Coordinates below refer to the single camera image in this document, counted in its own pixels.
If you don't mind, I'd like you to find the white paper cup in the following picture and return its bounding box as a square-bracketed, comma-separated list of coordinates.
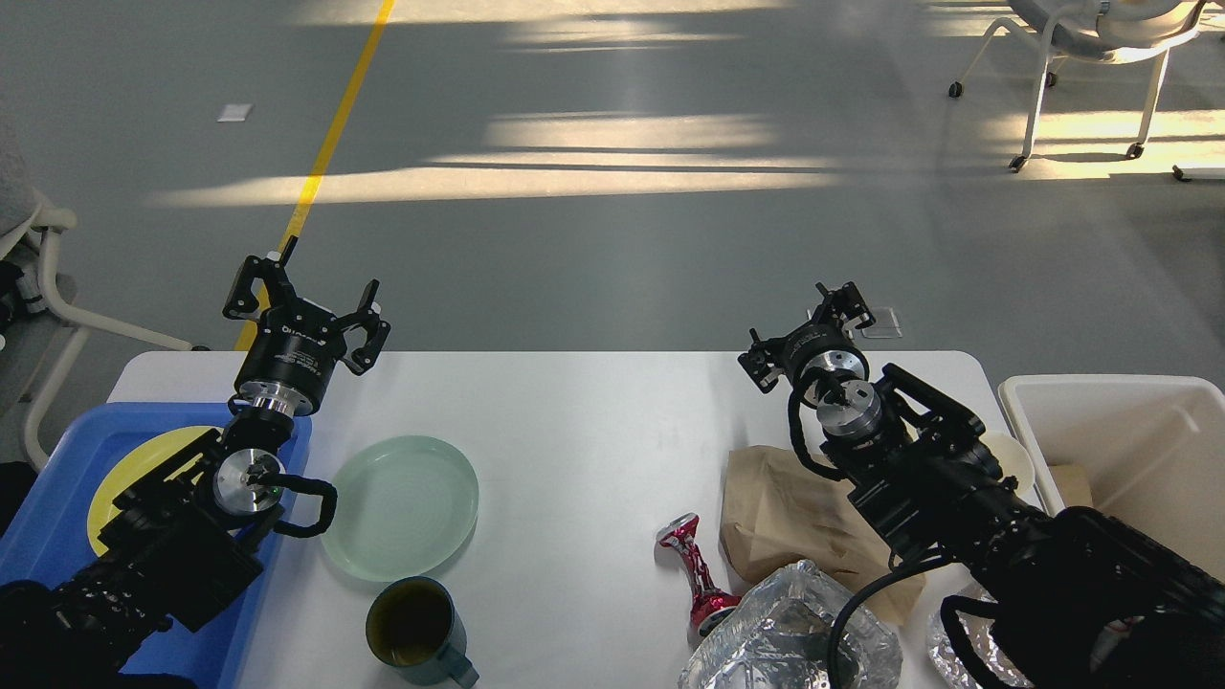
[981, 432, 1036, 497]

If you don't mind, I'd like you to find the crumpled aluminium foil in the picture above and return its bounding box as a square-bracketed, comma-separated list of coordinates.
[677, 560, 902, 688]

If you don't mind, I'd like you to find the white chair left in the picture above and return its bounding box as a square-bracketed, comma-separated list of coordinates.
[2, 112, 206, 474]

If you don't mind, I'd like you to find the white plastic bin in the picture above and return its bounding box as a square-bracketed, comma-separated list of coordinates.
[998, 374, 1224, 577]

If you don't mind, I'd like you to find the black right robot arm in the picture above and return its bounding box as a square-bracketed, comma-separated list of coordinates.
[737, 282, 1224, 688]

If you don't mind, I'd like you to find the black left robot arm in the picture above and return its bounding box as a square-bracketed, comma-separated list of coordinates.
[2, 253, 392, 688]

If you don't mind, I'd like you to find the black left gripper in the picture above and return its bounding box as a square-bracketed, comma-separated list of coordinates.
[222, 253, 392, 417]

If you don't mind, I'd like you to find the cardboard piece in bin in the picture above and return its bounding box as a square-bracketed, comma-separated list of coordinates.
[1047, 463, 1095, 508]

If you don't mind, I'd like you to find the light green plate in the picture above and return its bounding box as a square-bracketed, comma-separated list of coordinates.
[321, 435, 480, 584]

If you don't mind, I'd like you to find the brown paper bag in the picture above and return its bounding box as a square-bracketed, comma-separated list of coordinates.
[719, 445, 891, 592]

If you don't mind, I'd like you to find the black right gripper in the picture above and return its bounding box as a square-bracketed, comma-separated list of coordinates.
[737, 280, 876, 395]

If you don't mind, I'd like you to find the yellow plate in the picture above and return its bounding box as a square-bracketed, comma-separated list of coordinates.
[86, 425, 219, 557]

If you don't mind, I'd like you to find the blue plastic tray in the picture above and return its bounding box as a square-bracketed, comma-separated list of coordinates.
[2, 403, 337, 688]

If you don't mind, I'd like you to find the white chair top right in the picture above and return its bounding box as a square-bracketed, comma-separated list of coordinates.
[947, 1, 1207, 173]

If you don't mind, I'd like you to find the crushed red soda can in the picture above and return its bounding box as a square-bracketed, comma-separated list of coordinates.
[655, 512, 741, 638]

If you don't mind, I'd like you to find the dark green mug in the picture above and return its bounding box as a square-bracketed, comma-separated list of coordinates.
[365, 576, 479, 688]

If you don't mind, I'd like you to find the white chair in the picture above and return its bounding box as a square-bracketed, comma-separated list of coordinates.
[947, 1, 1207, 173]
[2, 112, 206, 474]

